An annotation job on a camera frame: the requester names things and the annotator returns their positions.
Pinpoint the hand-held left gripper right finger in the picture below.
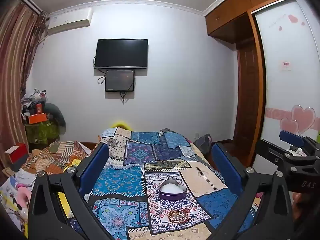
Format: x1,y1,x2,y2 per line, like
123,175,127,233
207,142,294,240

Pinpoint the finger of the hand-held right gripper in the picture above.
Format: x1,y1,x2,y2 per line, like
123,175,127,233
255,139,297,172
279,130,320,155

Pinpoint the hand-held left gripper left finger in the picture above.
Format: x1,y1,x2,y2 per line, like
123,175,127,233
27,142,128,240

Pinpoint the purple heart-shaped tin box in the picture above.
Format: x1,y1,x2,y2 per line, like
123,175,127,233
159,180,187,201

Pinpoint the brown beaded bracelet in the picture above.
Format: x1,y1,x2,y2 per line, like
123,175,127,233
168,209,188,223

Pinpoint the person's right hand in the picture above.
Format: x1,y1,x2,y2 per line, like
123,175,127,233
292,192,320,233

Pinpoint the grey and pink bag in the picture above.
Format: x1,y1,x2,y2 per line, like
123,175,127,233
194,134,213,155

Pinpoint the blue patchwork blanket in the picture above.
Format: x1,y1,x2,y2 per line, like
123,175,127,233
67,127,258,240

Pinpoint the orange striped blanket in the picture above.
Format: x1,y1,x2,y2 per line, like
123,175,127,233
21,140,92,175

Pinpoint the white heart-print sliding door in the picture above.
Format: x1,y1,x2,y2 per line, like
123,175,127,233
253,0,320,173

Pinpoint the yellow plastic object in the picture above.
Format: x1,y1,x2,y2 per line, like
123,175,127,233
111,120,132,131

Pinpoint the yellow cloth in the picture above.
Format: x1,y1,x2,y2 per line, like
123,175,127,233
56,191,75,221

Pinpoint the brown wooden door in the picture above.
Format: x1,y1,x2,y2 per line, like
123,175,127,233
232,36,263,146

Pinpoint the green patterned cloth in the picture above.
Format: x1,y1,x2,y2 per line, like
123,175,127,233
24,120,60,145

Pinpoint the flat orange box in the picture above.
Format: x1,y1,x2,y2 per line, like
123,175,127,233
28,113,48,124

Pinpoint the pink plush toy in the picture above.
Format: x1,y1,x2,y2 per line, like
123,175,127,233
14,183,33,207

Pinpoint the red and white box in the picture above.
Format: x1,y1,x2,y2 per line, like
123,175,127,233
4,143,29,165

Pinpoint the black and white plush toy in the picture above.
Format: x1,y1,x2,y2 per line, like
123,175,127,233
21,88,48,105

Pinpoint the cartoon print sheet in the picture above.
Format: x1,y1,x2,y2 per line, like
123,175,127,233
0,167,38,240

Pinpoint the brown striped curtain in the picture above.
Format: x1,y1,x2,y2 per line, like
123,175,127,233
0,4,48,180

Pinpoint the wooden wardrobe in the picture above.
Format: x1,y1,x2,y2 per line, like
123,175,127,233
204,0,300,155

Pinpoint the white air conditioner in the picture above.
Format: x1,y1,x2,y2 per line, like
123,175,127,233
47,7,93,35

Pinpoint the small black wall monitor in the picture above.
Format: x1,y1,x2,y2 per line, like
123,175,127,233
105,70,135,92

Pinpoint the black wall television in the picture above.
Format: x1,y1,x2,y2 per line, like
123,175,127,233
94,39,148,70

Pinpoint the white curtain rail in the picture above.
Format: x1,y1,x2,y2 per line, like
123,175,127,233
17,0,43,14

